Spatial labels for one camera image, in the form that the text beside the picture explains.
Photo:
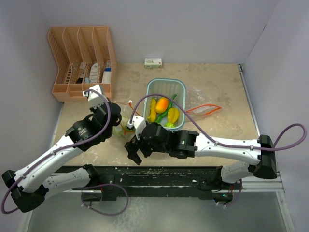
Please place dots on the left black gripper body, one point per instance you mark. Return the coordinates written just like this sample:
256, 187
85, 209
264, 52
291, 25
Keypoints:
108, 134

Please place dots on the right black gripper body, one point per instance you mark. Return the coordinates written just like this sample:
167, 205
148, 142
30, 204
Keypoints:
147, 148

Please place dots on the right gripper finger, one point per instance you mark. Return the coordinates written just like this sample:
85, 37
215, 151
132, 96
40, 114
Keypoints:
132, 146
132, 155

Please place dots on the green cabbage toy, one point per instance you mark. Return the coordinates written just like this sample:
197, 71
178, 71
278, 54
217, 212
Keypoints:
121, 130

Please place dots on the clear orange-zip bag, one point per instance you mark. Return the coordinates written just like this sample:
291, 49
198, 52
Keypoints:
198, 103
126, 110

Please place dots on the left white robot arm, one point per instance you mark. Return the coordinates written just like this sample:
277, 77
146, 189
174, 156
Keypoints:
30, 186

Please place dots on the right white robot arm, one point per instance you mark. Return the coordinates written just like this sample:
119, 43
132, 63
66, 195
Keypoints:
253, 157

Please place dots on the yellow banana toy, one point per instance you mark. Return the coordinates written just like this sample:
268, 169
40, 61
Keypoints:
152, 114

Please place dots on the yellow star fruit toy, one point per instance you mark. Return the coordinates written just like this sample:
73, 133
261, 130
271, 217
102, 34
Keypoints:
173, 115

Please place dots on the orange mango toy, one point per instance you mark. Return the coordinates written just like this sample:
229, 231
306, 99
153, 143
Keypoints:
162, 105

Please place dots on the white blue packet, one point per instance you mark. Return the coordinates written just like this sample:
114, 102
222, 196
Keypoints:
107, 74

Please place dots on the green chili pepper toy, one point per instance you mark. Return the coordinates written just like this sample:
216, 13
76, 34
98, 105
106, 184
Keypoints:
160, 117

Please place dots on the white patterned packet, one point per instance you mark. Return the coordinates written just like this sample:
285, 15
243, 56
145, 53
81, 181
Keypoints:
93, 76

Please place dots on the black white item in organizer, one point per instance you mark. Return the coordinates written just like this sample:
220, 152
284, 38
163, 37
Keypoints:
81, 73

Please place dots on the light blue plastic basket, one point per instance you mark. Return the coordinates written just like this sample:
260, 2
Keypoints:
171, 89

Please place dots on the orange plastic file organizer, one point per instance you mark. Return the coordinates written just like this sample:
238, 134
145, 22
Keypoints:
75, 44

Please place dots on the small green white box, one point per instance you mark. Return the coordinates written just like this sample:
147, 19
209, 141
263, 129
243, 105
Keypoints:
152, 63

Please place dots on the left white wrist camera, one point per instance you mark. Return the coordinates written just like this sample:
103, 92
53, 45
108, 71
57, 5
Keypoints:
95, 96

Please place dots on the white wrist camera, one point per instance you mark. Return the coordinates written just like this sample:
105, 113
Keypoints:
137, 123
95, 96

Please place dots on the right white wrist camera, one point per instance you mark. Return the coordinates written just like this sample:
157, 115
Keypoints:
137, 123

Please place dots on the black aluminium base frame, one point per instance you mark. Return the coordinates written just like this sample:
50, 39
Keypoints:
182, 182

